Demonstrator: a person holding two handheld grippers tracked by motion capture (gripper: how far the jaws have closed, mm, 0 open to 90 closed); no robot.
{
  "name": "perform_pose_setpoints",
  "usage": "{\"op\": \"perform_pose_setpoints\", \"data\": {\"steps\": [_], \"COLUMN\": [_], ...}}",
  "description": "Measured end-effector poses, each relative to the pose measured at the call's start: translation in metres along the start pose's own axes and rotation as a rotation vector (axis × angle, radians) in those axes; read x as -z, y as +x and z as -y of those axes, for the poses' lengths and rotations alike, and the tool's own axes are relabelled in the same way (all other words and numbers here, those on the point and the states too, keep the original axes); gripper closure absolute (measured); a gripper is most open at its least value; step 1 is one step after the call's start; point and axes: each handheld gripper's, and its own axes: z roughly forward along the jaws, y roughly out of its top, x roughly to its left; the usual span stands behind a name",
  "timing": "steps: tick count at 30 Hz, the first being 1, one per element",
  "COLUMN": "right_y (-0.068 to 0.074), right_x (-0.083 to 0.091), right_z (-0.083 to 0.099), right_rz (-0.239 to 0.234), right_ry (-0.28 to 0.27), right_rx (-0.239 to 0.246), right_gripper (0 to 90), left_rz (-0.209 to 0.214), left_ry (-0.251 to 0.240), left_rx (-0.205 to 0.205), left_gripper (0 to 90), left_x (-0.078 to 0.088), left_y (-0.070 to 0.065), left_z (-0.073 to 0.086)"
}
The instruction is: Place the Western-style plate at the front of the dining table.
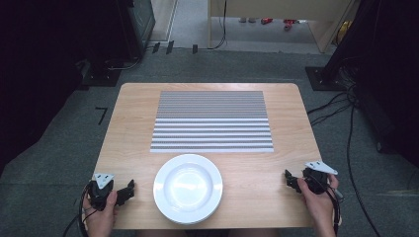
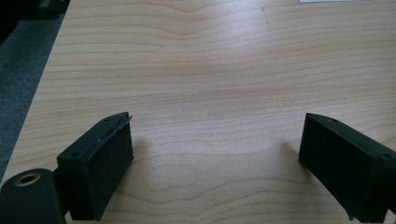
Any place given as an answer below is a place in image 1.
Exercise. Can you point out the red tool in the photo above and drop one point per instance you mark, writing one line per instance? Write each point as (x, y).
(289, 23)
(266, 20)

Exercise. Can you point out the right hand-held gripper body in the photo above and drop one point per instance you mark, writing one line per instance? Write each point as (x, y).
(317, 179)

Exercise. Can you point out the light wooden desk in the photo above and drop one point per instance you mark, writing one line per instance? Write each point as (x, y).
(280, 8)

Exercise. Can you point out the person's right hand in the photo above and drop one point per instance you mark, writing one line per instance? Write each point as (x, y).
(318, 207)

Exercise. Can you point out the black stand base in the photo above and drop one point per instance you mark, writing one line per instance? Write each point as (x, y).
(100, 76)
(322, 79)

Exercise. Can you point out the white plate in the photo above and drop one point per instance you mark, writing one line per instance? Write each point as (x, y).
(187, 189)

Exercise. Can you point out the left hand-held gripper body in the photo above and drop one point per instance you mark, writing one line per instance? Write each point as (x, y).
(100, 191)

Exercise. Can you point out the grey striped placemat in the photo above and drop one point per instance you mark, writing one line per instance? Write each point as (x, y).
(212, 121)

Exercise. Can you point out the person's left hand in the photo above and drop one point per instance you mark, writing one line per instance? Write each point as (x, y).
(100, 219)

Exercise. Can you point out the dark glass cabinet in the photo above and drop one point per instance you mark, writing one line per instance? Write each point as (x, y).
(140, 23)

